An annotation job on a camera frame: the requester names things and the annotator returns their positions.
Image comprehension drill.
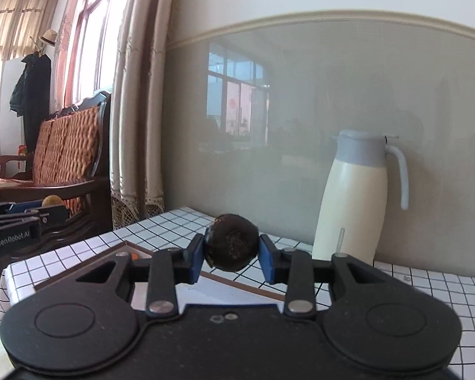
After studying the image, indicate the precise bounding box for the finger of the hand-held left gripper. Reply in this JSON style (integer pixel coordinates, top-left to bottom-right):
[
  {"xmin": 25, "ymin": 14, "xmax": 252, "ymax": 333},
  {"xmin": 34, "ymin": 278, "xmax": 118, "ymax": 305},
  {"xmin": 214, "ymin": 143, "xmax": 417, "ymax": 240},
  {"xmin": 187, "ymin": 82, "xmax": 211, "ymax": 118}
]
[
  {"xmin": 0, "ymin": 205, "xmax": 70, "ymax": 234},
  {"xmin": 0, "ymin": 201, "xmax": 41, "ymax": 218}
]

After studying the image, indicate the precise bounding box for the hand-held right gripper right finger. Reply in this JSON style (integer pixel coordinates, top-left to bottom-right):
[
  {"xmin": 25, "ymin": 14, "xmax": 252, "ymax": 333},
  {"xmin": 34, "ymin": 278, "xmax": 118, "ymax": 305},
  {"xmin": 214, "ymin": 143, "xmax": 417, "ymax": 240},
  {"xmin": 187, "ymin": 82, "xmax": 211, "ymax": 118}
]
[{"xmin": 260, "ymin": 234, "xmax": 385, "ymax": 320}]

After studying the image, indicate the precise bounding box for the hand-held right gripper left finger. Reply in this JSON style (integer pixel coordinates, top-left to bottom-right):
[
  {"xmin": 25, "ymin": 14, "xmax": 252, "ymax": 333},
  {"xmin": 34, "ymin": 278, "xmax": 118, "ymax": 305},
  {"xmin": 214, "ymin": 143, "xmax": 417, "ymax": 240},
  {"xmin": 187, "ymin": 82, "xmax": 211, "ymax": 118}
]
[{"xmin": 75, "ymin": 233, "xmax": 204, "ymax": 318}]

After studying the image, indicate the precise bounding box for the dark brown round fruit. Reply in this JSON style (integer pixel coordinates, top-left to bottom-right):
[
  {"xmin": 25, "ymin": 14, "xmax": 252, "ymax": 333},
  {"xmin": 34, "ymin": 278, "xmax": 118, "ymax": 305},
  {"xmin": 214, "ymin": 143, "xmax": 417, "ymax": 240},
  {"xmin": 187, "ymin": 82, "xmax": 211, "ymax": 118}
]
[{"xmin": 204, "ymin": 213, "xmax": 260, "ymax": 273}]

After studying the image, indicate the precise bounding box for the white tray with brown rim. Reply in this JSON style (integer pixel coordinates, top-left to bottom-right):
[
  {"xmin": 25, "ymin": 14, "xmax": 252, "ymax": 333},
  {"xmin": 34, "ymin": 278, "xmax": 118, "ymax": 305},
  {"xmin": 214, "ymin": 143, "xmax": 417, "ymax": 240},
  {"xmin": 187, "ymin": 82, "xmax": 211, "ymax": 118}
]
[{"xmin": 34, "ymin": 239, "xmax": 288, "ymax": 309}]

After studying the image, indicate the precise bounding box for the dark wooden sofa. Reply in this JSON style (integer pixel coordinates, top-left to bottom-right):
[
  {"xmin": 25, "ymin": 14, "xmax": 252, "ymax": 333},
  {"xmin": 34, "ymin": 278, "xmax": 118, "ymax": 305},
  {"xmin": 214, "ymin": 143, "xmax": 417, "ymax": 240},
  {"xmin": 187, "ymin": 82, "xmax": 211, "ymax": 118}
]
[{"xmin": 0, "ymin": 90, "xmax": 112, "ymax": 246}]

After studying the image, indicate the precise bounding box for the orange woven sofa cushion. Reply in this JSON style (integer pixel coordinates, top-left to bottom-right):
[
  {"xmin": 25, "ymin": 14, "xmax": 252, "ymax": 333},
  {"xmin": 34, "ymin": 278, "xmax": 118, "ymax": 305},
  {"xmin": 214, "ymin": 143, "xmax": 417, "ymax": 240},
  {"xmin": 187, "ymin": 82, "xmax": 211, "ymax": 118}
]
[{"xmin": 32, "ymin": 107, "xmax": 104, "ymax": 214}]

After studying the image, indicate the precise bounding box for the white cabinet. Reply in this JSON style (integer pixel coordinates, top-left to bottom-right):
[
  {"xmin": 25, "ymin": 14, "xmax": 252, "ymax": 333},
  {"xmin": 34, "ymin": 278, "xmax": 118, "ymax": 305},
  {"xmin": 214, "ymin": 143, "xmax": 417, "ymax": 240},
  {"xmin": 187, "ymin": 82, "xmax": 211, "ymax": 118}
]
[{"xmin": 0, "ymin": 57, "xmax": 27, "ymax": 156}]

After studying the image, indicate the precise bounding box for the cream and grey thermos jug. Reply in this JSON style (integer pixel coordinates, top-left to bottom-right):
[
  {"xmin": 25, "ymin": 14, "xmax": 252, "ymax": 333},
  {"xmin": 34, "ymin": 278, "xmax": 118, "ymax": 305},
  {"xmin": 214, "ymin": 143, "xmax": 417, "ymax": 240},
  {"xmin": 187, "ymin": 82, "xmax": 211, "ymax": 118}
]
[{"xmin": 312, "ymin": 129, "xmax": 411, "ymax": 265}]

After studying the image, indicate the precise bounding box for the black hanging coat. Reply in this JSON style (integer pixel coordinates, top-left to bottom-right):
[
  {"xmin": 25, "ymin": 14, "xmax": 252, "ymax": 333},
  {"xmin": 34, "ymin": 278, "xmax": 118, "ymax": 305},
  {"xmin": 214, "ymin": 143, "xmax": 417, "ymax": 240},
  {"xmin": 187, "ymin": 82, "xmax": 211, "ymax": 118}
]
[{"xmin": 9, "ymin": 53, "xmax": 52, "ymax": 154}]

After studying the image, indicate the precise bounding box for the beige embroidered curtain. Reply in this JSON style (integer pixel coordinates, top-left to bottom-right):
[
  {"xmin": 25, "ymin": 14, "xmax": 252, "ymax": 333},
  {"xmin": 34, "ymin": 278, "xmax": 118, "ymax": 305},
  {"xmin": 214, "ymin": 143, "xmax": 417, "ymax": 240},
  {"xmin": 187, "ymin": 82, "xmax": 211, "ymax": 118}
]
[{"xmin": 110, "ymin": 0, "xmax": 180, "ymax": 231}]

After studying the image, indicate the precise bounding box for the white checked tablecloth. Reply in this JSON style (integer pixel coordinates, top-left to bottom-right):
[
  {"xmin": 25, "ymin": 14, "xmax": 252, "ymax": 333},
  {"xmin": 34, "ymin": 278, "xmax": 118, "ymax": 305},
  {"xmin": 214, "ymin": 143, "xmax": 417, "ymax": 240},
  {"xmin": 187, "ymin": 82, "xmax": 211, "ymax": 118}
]
[{"xmin": 0, "ymin": 206, "xmax": 475, "ymax": 380}]

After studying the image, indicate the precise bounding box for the straw hat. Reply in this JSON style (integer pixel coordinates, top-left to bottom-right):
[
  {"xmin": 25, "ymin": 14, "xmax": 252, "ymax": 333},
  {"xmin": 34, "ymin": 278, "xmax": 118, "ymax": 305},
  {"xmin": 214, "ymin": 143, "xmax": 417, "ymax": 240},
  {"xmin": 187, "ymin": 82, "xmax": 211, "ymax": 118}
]
[{"xmin": 38, "ymin": 29, "xmax": 59, "ymax": 47}]

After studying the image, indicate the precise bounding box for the sheer striped curtain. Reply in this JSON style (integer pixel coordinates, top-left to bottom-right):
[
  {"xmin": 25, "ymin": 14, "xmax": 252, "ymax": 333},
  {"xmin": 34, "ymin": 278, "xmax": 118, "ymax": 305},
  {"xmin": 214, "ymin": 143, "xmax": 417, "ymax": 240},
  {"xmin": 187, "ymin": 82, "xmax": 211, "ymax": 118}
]
[{"xmin": 0, "ymin": 0, "xmax": 61, "ymax": 148}]

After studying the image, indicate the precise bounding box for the red framed window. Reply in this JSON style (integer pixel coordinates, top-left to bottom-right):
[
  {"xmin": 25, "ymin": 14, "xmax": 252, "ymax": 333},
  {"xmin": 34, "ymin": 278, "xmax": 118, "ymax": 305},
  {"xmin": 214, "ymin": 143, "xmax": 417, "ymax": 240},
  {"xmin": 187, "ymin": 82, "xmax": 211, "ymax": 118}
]
[{"xmin": 63, "ymin": 0, "xmax": 136, "ymax": 108}]

